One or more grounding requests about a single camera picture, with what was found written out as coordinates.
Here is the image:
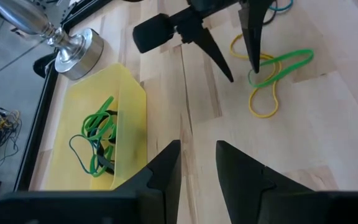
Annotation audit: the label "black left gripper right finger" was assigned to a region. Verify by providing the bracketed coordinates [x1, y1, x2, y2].
[215, 139, 358, 224]

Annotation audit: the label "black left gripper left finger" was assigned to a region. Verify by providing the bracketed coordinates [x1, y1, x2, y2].
[0, 139, 182, 224]

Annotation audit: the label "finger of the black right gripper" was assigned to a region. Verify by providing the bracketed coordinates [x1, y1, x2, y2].
[132, 7, 234, 83]
[238, 0, 275, 74]

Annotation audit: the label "dark thin rubber band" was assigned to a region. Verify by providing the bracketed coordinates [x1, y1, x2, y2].
[261, 0, 279, 26]

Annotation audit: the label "teal rubber band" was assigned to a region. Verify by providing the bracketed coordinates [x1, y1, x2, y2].
[268, 0, 294, 12]

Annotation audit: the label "green rubber band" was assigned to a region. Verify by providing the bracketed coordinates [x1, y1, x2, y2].
[87, 121, 118, 141]
[81, 95, 115, 133]
[247, 49, 315, 89]
[89, 143, 117, 178]

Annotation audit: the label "green rubber bands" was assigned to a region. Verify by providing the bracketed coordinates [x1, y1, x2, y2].
[87, 109, 118, 175]

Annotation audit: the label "yellow rubber band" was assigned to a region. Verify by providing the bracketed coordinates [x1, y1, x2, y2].
[229, 33, 283, 119]

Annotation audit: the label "blue rubber band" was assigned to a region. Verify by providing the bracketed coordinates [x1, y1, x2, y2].
[68, 134, 105, 175]

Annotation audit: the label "yellow plastic bin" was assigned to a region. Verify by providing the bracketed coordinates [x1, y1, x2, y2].
[44, 63, 149, 191]

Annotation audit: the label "white shade silver lamp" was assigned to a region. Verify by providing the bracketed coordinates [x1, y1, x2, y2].
[0, 0, 104, 81]

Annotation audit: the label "black aluminium table frame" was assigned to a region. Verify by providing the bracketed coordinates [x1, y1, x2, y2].
[13, 0, 114, 191]

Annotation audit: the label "yellow extension cord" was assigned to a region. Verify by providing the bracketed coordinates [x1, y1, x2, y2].
[0, 110, 21, 131]

